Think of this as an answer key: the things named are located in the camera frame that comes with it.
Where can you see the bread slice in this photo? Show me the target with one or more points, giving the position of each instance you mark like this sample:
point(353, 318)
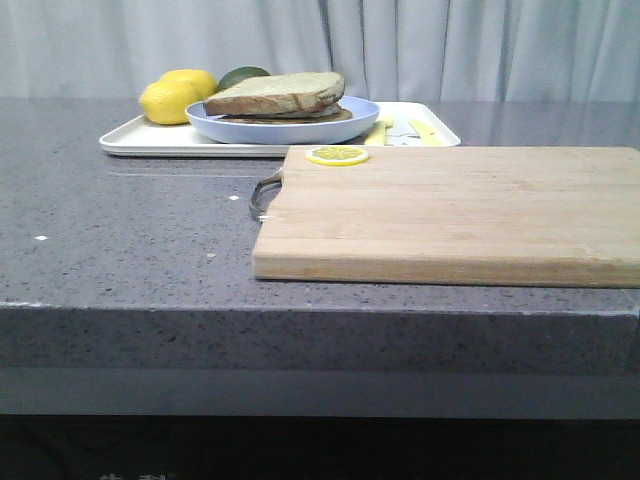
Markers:
point(278, 94)
point(345, 114)

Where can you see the light blue plate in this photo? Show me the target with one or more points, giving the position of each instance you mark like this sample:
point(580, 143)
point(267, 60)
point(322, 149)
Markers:
point(364, 114)

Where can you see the fried egg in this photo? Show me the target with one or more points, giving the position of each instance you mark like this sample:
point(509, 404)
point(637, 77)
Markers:
point(329, 110)

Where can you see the white serving tray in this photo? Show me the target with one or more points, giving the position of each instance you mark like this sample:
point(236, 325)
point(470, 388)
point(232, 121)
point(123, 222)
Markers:
point(141, 138)

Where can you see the lemon slice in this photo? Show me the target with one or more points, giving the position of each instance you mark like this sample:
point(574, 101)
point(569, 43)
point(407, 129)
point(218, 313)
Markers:
point(337, 155)

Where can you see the left yellow plastic utensil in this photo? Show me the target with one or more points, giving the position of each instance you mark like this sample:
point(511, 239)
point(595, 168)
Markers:
point(377, 136)

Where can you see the yellow plastic utensil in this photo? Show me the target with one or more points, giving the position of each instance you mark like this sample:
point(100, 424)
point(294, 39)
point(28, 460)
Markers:
point(377, 136)
point(426, 133)

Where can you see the right yellow plastic utensil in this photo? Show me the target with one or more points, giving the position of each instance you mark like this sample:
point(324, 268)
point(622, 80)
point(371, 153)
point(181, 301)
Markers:
point(426, 133)

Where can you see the green lime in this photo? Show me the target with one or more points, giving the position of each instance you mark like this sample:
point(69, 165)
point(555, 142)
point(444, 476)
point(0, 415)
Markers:
point(239, 74)

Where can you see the rear yellow lemon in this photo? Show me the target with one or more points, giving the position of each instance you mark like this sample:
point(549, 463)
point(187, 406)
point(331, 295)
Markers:
point(202, 80)

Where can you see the yellow lemon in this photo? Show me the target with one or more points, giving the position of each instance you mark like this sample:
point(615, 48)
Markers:
point(164, 102)
point(202, 80)

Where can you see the white curtain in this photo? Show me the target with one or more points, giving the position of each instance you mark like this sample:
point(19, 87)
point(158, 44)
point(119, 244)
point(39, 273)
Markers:
point(582, 51)

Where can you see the front yellow lemon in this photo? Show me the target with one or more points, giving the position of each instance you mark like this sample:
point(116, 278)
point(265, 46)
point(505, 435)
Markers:
point(164, 102)

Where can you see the wooden cutting board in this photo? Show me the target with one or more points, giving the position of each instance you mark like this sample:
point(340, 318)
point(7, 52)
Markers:
point(515, 216)

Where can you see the metal cutting board handle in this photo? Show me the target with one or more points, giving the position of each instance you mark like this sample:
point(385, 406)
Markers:
point(257, 210)

